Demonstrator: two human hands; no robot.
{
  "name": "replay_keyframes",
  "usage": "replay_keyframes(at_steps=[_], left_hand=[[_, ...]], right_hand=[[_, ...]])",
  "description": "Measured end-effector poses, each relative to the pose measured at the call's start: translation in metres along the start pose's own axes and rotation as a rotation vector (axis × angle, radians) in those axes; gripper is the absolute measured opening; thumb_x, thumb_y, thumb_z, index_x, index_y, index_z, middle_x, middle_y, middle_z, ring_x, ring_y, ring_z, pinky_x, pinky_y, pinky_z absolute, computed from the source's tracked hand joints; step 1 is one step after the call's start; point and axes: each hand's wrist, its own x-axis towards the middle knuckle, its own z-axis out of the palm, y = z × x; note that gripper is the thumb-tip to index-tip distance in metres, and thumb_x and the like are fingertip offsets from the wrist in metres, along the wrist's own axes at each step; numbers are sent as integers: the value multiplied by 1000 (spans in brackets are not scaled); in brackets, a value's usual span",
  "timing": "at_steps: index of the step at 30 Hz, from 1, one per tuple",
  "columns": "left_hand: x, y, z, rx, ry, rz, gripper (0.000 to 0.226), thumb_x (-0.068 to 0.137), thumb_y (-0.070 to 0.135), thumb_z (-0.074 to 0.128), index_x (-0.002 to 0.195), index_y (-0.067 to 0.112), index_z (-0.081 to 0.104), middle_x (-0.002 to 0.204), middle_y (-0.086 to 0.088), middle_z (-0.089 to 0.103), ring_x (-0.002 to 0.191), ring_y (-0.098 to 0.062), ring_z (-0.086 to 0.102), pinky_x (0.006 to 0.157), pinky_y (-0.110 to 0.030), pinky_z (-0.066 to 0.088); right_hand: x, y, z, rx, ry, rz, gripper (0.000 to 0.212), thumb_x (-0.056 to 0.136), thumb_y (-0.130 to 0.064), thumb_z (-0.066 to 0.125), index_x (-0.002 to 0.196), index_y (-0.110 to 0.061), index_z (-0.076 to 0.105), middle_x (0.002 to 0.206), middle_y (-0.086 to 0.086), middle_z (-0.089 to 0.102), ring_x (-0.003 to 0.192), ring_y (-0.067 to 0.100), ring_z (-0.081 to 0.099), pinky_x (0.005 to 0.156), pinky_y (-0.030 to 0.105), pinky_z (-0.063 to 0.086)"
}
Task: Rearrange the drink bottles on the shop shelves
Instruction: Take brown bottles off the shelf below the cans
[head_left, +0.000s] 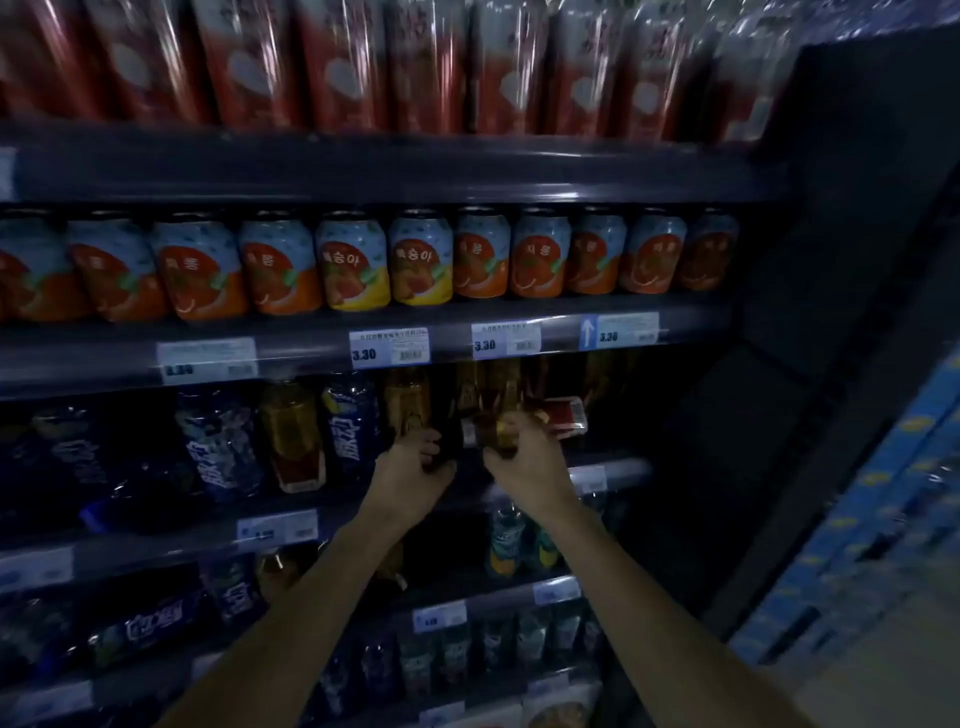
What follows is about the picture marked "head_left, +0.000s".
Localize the person's right hand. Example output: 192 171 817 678
482 408 584 531

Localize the person's left hand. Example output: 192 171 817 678
356 427 459 538

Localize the row of white fruit-print cartons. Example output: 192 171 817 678
419 671 605 728

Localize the person's left forearm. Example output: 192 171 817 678
153 513 421 728

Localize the row of gold label bottles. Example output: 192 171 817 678
380 352 639 451

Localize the row of orange fruit cans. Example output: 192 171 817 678
0 206 744 325

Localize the dark grey store shelf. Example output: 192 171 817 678
0 0 960 728

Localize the row of dark blue bottles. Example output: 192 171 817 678
0 404 106 526

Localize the yellow peach print drink can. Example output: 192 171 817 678
387 209 456 307
314 211 393 313

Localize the stack of light blue cartons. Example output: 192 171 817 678
727 359 960 669

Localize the row of dark green bottles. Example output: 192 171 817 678
318 599 609 703

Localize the person's right forearm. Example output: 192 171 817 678
524 509 815 728

